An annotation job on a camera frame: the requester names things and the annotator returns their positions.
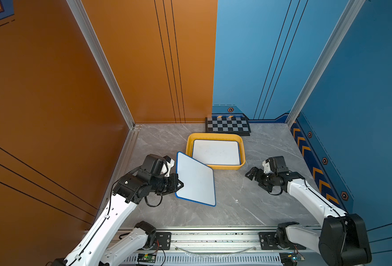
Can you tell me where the blue-framed whiteboard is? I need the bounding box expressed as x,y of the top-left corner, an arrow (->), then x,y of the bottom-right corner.
192,140 -> 241,166
176,152 -> 217,207

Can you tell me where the green circuit board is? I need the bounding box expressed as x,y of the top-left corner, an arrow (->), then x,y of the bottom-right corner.
136,253 -> 157,264
280,253 -> 305,266

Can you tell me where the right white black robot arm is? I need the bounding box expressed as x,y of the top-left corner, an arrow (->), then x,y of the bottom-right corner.
245,156 -> 372,266

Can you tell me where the right green circuit board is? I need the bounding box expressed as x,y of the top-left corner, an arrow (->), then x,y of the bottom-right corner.
280,253 -> 305,266

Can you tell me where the black grey checkerboard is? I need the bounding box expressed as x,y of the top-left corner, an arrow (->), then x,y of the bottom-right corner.
206,114 -> 251,136

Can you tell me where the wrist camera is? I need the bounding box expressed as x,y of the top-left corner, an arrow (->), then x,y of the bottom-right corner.
262,159 -> 272,175
161,156 -> 175,177

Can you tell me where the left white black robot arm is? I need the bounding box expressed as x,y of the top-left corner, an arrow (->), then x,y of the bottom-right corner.
49,154 -> 184,266

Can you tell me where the aluminium front rail frame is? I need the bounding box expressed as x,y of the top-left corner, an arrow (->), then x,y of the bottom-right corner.
70,227 -> 365,266

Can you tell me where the left aluminium corner post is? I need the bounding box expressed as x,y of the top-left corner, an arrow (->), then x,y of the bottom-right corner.
66,0 -> 135,130

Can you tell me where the left green circuit board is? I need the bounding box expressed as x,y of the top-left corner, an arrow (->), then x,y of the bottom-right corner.
136,253 -> 157,264

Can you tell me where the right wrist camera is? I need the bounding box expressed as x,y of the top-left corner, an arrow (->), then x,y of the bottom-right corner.
262,159 -> 272,175

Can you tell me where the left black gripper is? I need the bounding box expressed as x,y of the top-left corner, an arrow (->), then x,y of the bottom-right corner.
149,172 -> 185,194

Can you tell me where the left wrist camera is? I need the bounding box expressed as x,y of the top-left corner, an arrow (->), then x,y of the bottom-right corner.
161,156 -> 175,177

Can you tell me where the yellow plastic storage box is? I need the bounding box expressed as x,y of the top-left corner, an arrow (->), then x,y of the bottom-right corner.
186,133 -> 246,170

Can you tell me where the aluminium corner post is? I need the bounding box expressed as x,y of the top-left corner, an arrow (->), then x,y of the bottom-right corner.
66,0 -> 135,130
285,0 -> 365,129

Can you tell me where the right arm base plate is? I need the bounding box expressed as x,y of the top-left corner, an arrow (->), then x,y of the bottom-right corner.
258,232 -> 294,250

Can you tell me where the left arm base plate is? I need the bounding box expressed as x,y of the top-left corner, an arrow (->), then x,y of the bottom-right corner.
141,232 -> 172,251

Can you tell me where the right aluminium corner post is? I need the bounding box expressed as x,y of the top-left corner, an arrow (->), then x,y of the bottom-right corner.
285,0 -> 365,129

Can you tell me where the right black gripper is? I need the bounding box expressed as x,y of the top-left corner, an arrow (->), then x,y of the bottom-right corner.
244,166 -> 277,191

